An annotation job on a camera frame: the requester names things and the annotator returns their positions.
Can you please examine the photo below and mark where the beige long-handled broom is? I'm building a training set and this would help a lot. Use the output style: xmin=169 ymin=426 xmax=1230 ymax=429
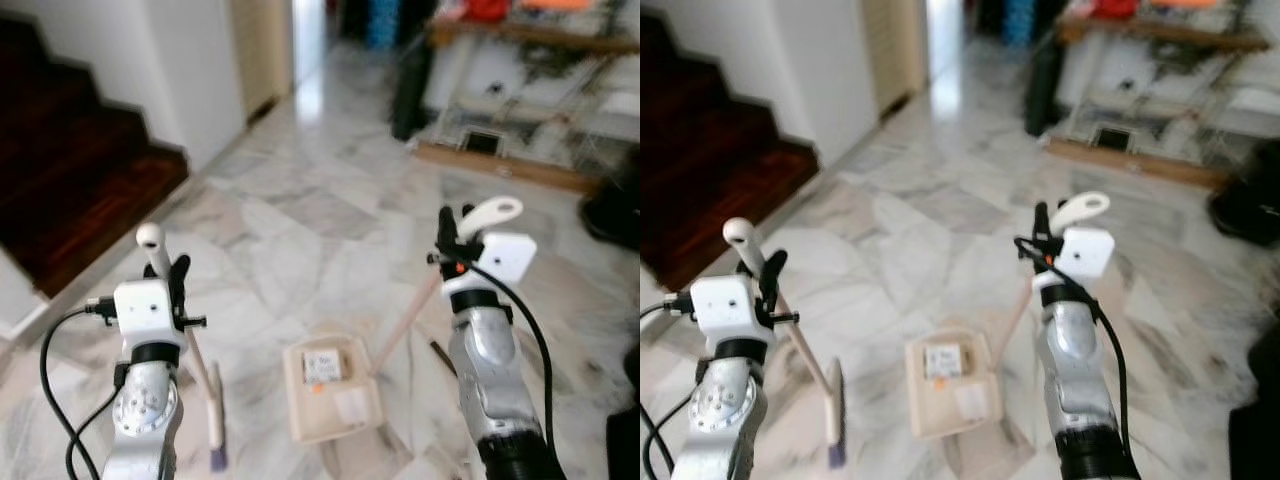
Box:
xmin=135 ymin=222 xmax=228 ymax=473
xmin=722 ymin=217 xmax=848 ymax=471

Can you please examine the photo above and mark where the beige long-handled dustpan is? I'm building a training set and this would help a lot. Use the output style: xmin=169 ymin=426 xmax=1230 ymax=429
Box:
xmin=904 ymin=191 xmax=1113 ymax=442
xmin=282 ymin=196 xmax=525 ymax=447

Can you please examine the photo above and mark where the black round floor item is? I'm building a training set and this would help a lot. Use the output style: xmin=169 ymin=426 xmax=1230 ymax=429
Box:
xmin=1206 ymin=138 xmax=1280 ymax=248
xmin=578 ymin=148 xmax=641 ymax=248

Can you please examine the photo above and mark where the dark wooden staircase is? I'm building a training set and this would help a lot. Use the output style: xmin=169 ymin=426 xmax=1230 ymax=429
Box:
xmin=0 ymin=14 xmax=191 ymax=301
xmin=640 ymin=12 xmax=823 ymax=293

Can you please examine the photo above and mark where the tall black bag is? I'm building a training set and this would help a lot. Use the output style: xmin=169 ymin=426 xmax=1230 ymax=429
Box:
xmin=1021 ymin=42 xmax=1064 ymax=138
xmin=389 ymin=42 xmax=437 ymax=142

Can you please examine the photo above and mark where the white printed paper piece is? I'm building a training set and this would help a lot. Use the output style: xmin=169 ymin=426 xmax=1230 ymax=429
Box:
xmin=924 ymin=344 xmax=966 ymax=381
xmin=304 ymin=349 xmax=347 ymax=388

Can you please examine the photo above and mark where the wooden shelf rack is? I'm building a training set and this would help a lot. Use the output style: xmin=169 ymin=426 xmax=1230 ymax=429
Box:
xmin=1042 ymin=14 xmax=1280 ymax=193
xmin=412 ymin=16 xmax=641 ymax=195

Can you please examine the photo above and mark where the blue background item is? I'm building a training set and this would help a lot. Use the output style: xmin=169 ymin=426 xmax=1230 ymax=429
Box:
xmin=1003 ymin=0 xmax=1037 ymax=48
xmin=364 ymin=0 xmax=402 ymax=51

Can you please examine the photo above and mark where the black bulky item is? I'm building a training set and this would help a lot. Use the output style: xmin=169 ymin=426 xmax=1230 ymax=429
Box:
xmin=604 ymin=344 xmax=641 ymax=480
xmin=1226 ymin=338 xmax=1280 ymax=480

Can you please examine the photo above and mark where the beige wooden door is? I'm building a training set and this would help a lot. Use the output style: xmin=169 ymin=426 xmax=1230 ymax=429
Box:
xmin=231 ymin=0 xmax=297 ymax=123
xmin=861 ymin=0 xmax=930 ymax=119

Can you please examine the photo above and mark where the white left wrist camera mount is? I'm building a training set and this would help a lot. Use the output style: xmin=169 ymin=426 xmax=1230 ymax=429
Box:
xmin=689 ymin=274 xmax=767 ymax=343
xmin=112 ymin=279 xmax=187 ymax=347

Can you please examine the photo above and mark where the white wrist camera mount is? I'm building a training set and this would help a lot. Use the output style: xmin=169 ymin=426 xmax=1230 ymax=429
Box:
xmin=1054 ymin=226 xmax=1117 ymax=285
xmin=468 ymin=231 xmax=539 ymax=288
xmin=689 ymin=274 xmax=767 ymax=343
xmin=112 ymin=279 xmax=187 ymax=347

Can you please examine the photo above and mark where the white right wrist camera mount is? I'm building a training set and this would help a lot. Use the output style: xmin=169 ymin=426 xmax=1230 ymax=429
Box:
xmin=468 ymin=231 xmax=539 ymax=288
xmin=1054 ymin=226 xmax=1117 ymax=285

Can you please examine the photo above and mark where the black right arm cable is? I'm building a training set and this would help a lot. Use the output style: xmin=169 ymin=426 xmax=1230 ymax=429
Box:
xmin=1013 ymin=236 xmax=1133 ymax=446
xmin=478 ymin=262 xmax=557 ymax=456

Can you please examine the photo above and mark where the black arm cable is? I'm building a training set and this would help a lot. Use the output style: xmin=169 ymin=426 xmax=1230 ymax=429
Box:
xmin=640 ymin=292 xmax=713 ymax=480
xmin=1013 ymin=236 xmax=1133 ymax=446
xmin=478 ymin=262 xmax=557 ymax=456
xmin=38 ymin=296 xmax=131 ymax=480

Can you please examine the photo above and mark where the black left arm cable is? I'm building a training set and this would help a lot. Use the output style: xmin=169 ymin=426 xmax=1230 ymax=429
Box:
xmin=640 ymin=292 xmax=713 ymax=480
xmin=38 ymin=296 xmax=131 ymax=480

